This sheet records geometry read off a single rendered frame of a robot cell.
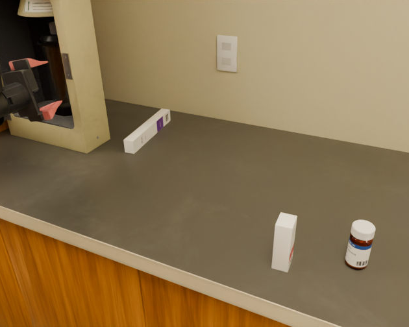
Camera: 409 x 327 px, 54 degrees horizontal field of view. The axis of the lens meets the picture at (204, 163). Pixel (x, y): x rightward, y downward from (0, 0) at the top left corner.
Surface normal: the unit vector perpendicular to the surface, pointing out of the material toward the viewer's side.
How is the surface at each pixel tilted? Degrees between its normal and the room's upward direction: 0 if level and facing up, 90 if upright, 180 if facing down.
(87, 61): 90
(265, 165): 0
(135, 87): 90
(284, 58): 90
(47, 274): 90
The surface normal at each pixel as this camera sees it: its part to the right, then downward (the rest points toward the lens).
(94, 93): 0.90, 0.21
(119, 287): -0.44, 0.44
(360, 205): -0.02, -0.87
